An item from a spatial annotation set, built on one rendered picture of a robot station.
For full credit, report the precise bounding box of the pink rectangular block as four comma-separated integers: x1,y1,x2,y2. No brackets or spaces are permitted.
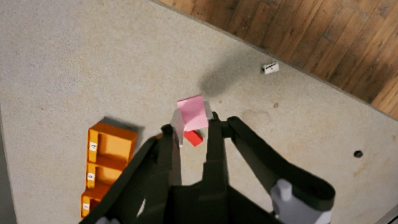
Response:
177,94,208,132

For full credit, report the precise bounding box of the orange rack of bins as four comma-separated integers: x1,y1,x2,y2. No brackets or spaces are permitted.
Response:
81,122,138,218

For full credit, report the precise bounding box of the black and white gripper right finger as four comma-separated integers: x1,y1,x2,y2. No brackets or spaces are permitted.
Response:
196,101,336,224

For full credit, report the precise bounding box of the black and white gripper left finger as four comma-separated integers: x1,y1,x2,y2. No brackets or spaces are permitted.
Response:
78,108,185,224

